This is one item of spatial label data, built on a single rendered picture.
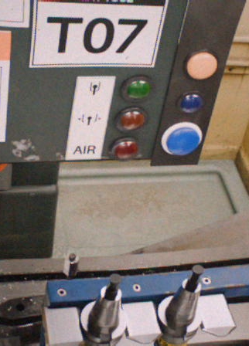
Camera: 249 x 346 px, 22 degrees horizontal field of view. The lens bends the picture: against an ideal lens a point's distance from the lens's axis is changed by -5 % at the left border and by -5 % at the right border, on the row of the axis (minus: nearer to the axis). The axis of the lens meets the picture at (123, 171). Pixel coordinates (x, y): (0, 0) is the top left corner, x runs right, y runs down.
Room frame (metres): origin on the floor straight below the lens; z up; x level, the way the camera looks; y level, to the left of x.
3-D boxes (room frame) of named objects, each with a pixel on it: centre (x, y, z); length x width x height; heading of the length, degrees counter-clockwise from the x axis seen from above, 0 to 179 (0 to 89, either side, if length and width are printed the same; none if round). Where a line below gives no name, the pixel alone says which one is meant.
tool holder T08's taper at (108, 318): (0.50, -0.02, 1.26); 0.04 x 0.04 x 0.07
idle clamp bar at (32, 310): (0.70, 0.05, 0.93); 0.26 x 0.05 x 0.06; 115
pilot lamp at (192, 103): (0.44, -0.04, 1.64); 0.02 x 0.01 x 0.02; 110
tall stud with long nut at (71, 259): (0.77, 0.06, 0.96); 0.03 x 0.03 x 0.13
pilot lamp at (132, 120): (0.43, 0.00, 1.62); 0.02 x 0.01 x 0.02; 110
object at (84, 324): (0.50, -0.01, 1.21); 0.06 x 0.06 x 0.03
